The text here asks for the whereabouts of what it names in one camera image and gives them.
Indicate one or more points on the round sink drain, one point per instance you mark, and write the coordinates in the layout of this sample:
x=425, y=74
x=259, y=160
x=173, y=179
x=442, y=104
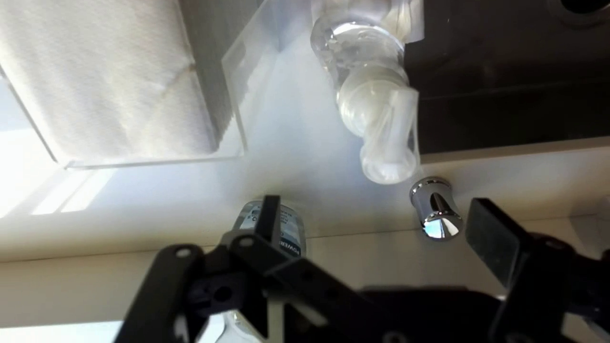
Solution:
x=581, y=9

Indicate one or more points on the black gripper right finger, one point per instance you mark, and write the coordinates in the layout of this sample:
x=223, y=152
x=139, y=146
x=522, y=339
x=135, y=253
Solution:
x=552, y=293

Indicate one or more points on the chrome counter button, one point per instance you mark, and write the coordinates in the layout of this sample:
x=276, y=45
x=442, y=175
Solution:
x=434, y=211

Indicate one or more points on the clear pump soap bottle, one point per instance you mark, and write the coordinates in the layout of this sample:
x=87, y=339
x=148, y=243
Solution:
x=373, y=108

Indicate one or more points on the dish soap bottle green label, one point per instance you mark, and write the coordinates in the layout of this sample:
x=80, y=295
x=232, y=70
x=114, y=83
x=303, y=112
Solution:
x=288, y=226

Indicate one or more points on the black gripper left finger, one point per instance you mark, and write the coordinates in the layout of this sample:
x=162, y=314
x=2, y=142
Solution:
x=267, y=299

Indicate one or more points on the stainless steel sink basin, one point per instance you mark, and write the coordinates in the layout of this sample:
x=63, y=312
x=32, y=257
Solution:
x=507, y=83

